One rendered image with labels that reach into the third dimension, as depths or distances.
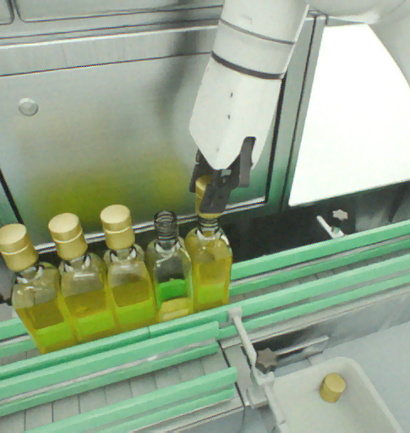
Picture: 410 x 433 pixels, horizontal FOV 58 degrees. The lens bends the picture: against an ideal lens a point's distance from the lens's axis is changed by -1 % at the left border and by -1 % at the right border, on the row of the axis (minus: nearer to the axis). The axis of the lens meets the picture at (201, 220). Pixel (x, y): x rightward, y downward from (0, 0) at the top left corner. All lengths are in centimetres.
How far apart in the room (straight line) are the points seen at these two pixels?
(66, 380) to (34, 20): 46
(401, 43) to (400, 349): 63
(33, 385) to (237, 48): 49
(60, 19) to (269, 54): 24
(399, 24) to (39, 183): 46
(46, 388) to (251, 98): 47
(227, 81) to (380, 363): 65
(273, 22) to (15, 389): 53
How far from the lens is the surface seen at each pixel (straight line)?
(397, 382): 84
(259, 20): 35
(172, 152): 56
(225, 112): 37
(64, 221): 45
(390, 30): 41
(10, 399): 62
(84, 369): 57
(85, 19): 50
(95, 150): 54
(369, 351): 86
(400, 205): 99
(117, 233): 44
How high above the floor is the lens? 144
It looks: 42 degrees down
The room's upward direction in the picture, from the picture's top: straight up
